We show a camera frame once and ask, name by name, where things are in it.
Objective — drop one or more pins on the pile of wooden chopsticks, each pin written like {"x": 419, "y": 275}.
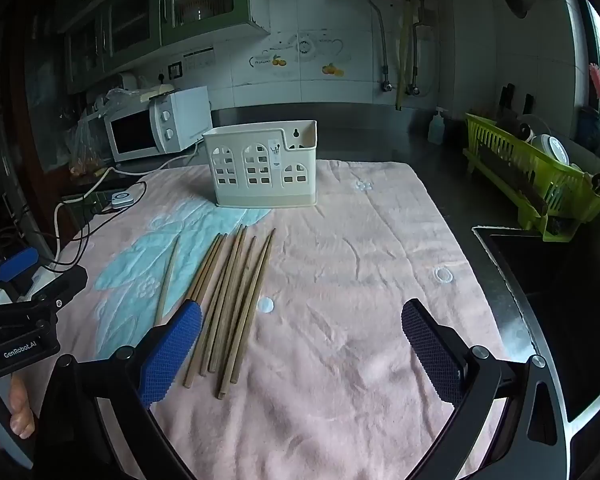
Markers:
{"x": 225, "y": 285}

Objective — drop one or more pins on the pink printed towel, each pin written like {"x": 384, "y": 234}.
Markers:
{"x": 355, "y": 285}

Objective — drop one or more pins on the small white square device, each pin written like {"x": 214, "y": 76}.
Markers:
{"x": 122, "y": 199}

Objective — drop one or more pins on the clear plastic bag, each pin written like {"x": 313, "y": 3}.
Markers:
{"x": 82, "y": 145}

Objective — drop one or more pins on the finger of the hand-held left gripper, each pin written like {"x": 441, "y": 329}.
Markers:
{"x": 62, "y": 285}
{"x": 17, "y": 263}

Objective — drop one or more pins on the clear soap dispenser bottle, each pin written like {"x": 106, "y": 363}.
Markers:
{"x": 437, "y": 127}

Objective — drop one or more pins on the beige tray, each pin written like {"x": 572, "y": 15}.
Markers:
{"x": 155, "y": 91}

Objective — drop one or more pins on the pink brush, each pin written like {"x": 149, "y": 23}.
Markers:
{"x": 596, "y": 80}

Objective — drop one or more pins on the metal water pipe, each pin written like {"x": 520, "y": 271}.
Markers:
{"x": 417, "y": 35}

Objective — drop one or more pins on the black wall socket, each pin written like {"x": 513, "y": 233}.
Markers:
{"x": 175, "y": 69}

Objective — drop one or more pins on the cream plastic utensil holder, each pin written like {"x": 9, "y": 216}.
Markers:
{"x": 260, "y": 195}

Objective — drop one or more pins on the white wall label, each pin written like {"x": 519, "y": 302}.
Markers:
{"x": 200, "y": 57}

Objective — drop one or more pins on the white bowl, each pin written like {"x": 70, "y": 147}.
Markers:
{"x": 552, "y": 147}

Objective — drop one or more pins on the dark kitchen sink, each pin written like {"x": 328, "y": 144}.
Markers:
{"x": 555, "y": 285}

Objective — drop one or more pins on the person's left hand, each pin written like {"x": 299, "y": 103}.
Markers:
{"x": 22, "y": 405}

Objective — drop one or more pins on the green wall cabinet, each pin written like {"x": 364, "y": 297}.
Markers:
{"x": 130, "y": 20}

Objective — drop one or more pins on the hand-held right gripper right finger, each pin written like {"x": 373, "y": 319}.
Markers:
{"x": 430, "y": 350}

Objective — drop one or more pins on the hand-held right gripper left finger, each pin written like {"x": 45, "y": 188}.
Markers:
{"x": 172, "y": 350}

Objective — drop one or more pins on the white microwave oven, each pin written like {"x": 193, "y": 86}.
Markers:
{"x": 180, "y": 120}

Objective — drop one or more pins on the fruit teapot wall sticker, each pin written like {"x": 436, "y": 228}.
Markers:
{"x": 300, "y": 50}

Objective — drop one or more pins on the green plastic dish rack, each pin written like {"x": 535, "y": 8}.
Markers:
{"x": 560, "y": 185}

